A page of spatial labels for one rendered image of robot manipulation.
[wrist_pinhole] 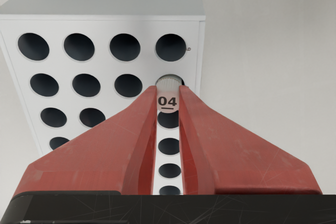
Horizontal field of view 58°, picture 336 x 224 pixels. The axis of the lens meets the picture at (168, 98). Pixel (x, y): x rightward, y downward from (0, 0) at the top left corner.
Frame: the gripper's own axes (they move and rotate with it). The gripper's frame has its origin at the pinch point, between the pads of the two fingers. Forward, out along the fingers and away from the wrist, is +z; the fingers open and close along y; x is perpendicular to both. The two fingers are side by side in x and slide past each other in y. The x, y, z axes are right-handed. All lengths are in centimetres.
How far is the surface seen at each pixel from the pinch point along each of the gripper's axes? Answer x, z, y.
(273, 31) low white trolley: -1.1, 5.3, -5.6
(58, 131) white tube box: 2.7, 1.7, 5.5
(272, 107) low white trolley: 4.0, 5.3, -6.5
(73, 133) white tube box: 2.8, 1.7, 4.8
